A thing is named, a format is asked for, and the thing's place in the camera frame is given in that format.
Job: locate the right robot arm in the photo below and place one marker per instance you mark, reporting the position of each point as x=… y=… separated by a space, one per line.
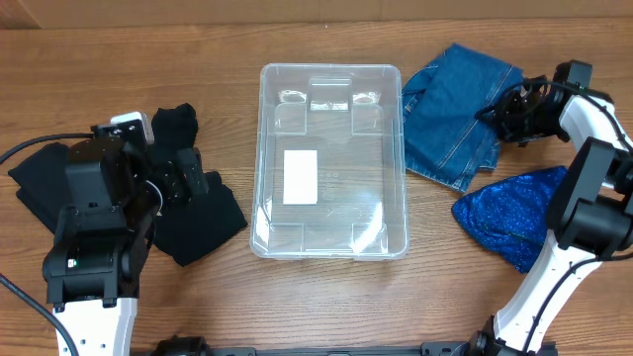
x=589 y=219

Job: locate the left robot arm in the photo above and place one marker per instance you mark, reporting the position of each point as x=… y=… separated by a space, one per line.
x=104 y=235

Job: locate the black rolled sock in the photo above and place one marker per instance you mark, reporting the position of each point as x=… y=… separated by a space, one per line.
x=175 y=128

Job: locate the clear plastic storage bin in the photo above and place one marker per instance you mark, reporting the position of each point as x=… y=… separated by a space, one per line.
x=351 y=114

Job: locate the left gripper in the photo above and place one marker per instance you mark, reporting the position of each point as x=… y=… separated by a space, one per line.
x=183 y=174

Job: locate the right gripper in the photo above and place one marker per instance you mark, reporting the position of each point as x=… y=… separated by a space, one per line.
x=503 y=116

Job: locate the blue denim jeans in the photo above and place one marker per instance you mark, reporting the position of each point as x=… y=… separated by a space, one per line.
x=444 y=142

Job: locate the black garment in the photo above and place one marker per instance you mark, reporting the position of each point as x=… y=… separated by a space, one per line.
x=43 y=185
x=189 y=233

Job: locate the blue sequin fabric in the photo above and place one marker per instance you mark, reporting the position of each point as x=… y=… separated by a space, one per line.
x=508 y=216

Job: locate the white label in bin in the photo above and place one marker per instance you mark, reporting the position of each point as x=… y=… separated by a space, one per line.
x=300 y=177

